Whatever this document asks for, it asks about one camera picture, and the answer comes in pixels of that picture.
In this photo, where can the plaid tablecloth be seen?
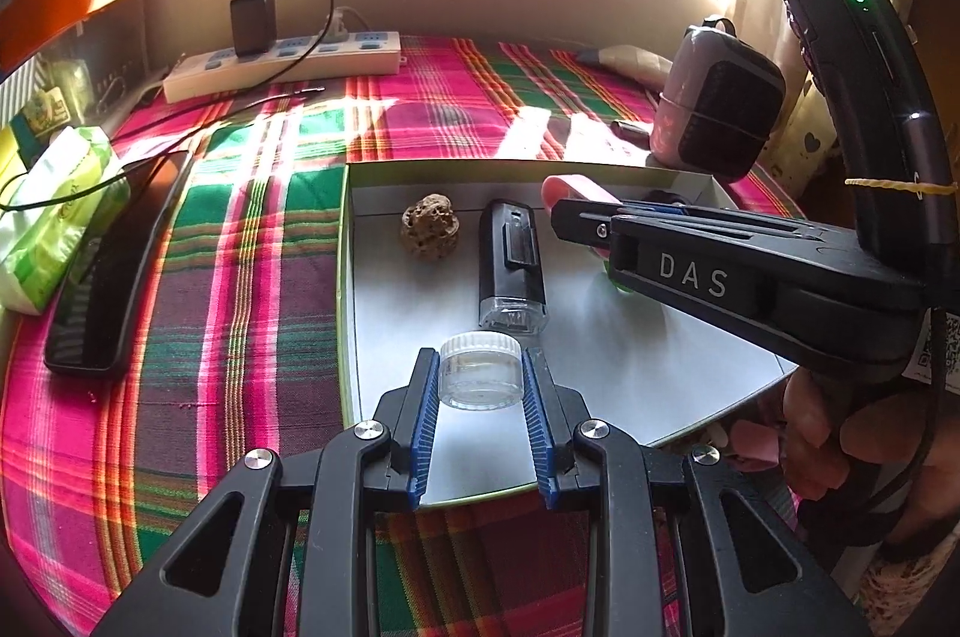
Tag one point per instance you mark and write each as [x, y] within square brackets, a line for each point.
[225, 307]

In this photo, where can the small green packet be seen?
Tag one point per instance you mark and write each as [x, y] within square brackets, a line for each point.
[49, 108]

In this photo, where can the black bike light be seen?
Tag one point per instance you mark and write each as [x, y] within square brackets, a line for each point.
[510, 265]

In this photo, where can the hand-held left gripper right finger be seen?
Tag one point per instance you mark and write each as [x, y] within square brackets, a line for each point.
[538, 427]

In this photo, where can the small clear plastic jar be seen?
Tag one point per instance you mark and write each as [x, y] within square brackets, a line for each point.
[480, 374]

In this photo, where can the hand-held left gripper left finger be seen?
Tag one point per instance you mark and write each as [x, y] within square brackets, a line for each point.
[427, 419]

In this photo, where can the white power strip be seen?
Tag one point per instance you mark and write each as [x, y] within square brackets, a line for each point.
[285, 63]

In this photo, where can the green tissue pack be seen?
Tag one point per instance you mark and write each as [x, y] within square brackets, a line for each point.
[56, 209]

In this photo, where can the black charger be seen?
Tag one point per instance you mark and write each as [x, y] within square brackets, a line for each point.
[251, 21]

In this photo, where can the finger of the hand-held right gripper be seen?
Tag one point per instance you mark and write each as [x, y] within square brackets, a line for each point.
[690, 273]
[581, 220]

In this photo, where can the brown walnut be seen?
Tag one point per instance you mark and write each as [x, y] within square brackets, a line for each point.
[429, 228]

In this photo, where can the yellow-green box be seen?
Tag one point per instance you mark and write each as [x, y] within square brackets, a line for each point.
[9, 149]

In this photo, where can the pink plastic clip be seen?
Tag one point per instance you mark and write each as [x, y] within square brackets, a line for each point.
[574, 187]

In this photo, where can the pale cloth bundle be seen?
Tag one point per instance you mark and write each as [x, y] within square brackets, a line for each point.
[622, 60]

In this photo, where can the person's right hand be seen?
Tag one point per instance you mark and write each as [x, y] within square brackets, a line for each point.
[814, 449]

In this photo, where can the white plug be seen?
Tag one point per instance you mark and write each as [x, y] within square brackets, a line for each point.
[341, 25]

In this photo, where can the small pink plastic holder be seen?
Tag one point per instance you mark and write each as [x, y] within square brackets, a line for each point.
[754, 443]

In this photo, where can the green and white spool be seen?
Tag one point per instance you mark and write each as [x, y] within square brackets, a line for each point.
[621, 287]

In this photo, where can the small dark object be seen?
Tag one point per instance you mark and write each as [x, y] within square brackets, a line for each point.
[630, 130]

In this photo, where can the heart print curtain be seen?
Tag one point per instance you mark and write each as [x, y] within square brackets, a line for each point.
[814, 157]

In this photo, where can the grey small desktop fan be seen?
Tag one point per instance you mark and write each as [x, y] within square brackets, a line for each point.
[720, 104]

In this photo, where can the yellow twine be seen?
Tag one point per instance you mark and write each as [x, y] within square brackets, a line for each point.
[885, 184]

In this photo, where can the black phone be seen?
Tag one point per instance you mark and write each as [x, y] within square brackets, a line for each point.
[112, 262]

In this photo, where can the green and white cardboard box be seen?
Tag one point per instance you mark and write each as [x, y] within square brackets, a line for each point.
[390, 322]

